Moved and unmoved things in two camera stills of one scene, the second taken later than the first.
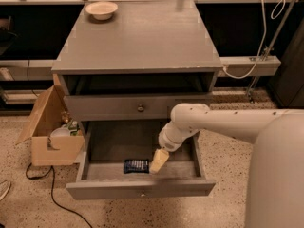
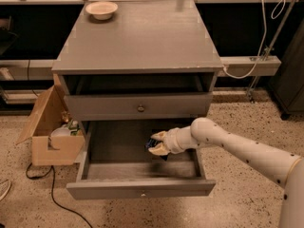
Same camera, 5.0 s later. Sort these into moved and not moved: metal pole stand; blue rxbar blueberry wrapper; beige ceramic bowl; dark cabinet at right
Moved: blue rxbar blueberry wrapper
Not moved: dark cabinet at right; metal pole stand; beige ceramic bowl
